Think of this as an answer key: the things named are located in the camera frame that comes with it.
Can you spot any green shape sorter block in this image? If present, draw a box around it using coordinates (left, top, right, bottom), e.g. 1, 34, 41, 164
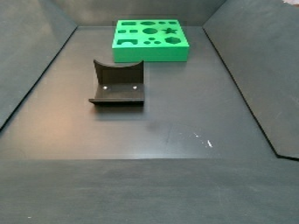
112, 19, 190, 62

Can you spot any black curved holder bracket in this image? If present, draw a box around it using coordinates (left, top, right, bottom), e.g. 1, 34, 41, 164
88, 60, 146, 105

